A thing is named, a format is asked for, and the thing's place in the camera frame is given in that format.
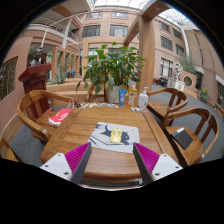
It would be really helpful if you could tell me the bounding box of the wooden armchair with black notebook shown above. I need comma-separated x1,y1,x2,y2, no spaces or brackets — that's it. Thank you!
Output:
161,107,220,168

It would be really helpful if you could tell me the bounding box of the green potted plant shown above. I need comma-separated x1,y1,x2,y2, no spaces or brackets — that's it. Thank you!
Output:
75,42,146,104

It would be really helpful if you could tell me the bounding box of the white sculpture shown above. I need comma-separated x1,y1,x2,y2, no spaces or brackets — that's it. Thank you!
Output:
172,62,185,81

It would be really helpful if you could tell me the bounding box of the white pump bottle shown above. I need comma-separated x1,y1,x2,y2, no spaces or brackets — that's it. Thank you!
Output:
137,86,150,111

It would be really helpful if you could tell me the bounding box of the grey cat-print mouse pad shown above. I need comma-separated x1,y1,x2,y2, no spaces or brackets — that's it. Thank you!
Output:
88,121,141,154

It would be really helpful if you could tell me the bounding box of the yellow dish soap bottle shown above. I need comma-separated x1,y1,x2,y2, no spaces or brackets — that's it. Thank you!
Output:
127,83,138,108

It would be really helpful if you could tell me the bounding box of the black notebook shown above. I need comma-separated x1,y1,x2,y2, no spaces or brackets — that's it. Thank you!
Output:
170,126,194,150

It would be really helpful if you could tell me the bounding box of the grey bust statue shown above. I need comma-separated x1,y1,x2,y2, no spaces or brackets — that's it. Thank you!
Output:
29,47,44,67

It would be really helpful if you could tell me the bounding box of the wooden chair behind plant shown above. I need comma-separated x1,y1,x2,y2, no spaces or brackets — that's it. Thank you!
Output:
85,83,106,103

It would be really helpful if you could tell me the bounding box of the yellow flower plant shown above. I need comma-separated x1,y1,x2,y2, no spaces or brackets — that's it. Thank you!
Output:
199,88,209,103

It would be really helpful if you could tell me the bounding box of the blue tube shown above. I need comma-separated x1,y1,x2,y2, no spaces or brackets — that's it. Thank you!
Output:
118,88,127,108

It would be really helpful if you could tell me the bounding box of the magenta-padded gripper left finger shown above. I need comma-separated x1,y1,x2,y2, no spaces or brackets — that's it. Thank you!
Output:
39,142,93,185

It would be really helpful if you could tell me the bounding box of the dark red wooden lectern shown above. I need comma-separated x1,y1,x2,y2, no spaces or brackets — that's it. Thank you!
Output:
18,64,53,114

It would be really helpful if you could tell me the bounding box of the wooden armchair with red bag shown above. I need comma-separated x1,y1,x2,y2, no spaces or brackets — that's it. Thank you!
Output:
17,89,79,144

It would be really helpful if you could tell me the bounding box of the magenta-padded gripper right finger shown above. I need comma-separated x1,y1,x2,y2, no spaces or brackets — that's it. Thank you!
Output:
133,142,184,186

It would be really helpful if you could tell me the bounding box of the empty wooden armchair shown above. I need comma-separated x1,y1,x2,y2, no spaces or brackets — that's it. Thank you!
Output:
146,87,189,123

